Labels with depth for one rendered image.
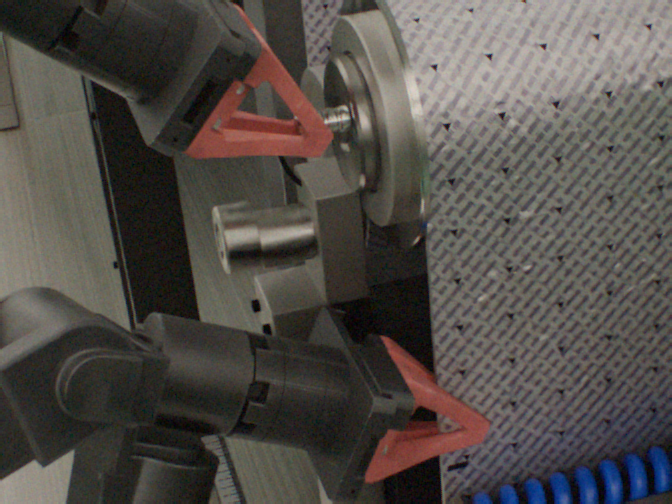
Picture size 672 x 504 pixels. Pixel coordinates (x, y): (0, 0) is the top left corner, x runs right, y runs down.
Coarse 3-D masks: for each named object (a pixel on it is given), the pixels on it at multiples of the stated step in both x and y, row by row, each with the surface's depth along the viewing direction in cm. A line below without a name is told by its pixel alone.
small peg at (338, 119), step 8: (320, 112) 70; (328, 112) 70; (336, 112) 70; (344, 112) 70; (296, 120) 70; (328, 120) 70; (336, 120) 70; (344, 120) 70; (296, 128) 70; (304, 128) 70; (336, 128) 70; (344, 128) 70
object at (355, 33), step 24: (336, 24) 73; (360, 24) 70; (336, 48) 75; (360, 48) 69; (384, 48) 68; (384, 72) 68; (384, 96) 68; (384, 120) 68; (384, 144) 69; (408, 144) 68; (384, 168) 70; (408, 168) 69; (384, 192) 71; (408, 192) 70; (384, 216) 72
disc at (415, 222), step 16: (352, 0) 73; (368, 0) 70; (384, 0) 69; (368, 16) 70; (384, 16) 68; (384, 32) 68; (400, 32) 67; (400, 48) 67; (400, 64) 66; (400, 80) 67; (416, 96) 66; (416, 112) 66; (416, 128) 66; (416, 144) 67; (416, 160) 67; (416, 176) 68; (416, 192) 69; (416, 208) 69; (400, 224) 73; (416, 224) 70; (400, 240) 74; (416, 240) 71
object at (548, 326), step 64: (448, 256) 71; (512, 256) 72; (576, 256) 73; (640, 256) 74; (448, 320) 73; (512, 320) 74; (576, 320) 75; (640, 320) 76; (448, 384) 75; (512, 384) 76; (576, 384) 77; (640, 384) 79; (512, 448) 78; (576, 448) 80; (640, 448) 81
